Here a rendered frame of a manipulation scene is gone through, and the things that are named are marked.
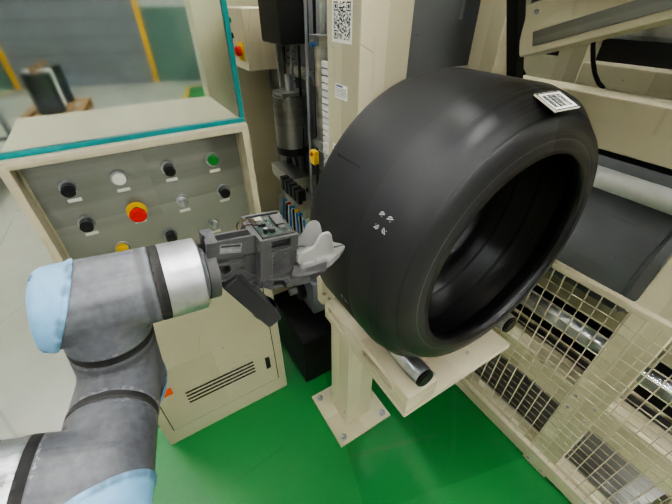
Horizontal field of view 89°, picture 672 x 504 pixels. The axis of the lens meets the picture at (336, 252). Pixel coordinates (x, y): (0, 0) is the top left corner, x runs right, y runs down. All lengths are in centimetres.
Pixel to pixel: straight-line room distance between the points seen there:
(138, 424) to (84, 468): 6
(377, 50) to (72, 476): 77
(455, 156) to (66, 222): 95
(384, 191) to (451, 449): 141
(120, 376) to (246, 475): 126
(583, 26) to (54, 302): 96
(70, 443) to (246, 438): 135
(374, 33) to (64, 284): 65
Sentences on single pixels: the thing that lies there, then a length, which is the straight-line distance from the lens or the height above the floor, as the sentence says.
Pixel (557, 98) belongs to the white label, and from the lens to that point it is 61.
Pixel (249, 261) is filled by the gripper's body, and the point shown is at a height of 127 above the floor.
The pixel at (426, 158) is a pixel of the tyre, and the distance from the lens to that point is 49.
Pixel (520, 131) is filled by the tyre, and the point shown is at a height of 140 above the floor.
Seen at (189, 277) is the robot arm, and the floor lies 130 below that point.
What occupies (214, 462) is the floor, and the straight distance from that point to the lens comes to 174.
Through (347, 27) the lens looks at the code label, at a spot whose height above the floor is 150.
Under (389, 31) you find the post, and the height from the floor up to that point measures 149.
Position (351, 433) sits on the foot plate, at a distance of 170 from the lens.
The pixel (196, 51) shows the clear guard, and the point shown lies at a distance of 99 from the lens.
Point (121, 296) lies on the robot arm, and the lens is 41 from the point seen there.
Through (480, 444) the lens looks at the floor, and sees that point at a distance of 180.
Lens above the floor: 155
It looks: 37 degrees down
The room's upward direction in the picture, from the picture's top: straight up
